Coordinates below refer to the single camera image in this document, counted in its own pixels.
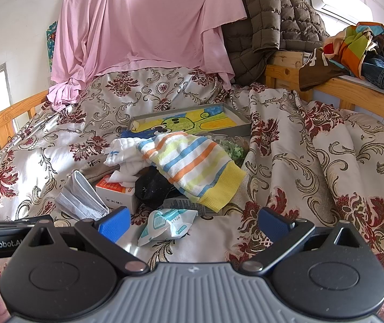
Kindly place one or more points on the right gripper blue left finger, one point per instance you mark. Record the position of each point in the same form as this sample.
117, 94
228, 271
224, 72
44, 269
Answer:
100, 237

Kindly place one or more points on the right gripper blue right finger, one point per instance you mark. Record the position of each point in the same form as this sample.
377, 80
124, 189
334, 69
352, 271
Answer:
287, 236

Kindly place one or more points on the white teal wipes packet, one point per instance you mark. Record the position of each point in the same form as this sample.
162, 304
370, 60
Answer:
167, 224

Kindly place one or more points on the black sock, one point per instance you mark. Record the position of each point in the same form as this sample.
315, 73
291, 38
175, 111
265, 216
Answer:
152, 188

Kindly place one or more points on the white sock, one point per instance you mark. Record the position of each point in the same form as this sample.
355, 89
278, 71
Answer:
123, 152

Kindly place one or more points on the striped colourful sock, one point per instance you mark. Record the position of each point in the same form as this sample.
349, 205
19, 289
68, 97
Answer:
197, 166

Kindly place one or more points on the orange white medicine box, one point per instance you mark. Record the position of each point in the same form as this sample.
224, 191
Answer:
115, 195

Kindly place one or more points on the floral satin bedspread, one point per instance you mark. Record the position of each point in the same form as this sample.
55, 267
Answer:
305, 160

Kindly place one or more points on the bag of green pieces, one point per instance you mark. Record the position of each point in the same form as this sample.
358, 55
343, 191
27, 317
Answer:
236, 147

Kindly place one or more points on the grey tray with cartoon drawing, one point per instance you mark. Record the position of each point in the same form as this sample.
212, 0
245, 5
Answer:
200, 120

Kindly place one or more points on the colourful patchwork cloth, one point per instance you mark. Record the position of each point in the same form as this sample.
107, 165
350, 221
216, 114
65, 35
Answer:
349, 47

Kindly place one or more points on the pink hanging sheet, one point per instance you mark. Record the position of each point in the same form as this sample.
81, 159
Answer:
96, 37

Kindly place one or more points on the brown quilted down jacket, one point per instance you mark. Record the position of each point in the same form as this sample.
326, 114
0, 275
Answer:
269, 26

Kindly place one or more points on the white air conditioner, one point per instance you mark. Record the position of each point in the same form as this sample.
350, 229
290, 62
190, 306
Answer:
349, 11

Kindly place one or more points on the wooden bed frame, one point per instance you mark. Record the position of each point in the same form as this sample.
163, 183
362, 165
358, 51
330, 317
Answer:
284, 70

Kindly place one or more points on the wall poster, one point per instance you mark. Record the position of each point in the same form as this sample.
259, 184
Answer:
50, 38

